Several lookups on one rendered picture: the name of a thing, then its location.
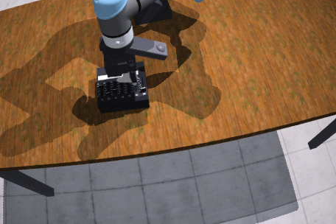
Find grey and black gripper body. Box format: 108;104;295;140
99;37;136;78

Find dark grey lighting desk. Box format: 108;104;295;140
97;61;150;113

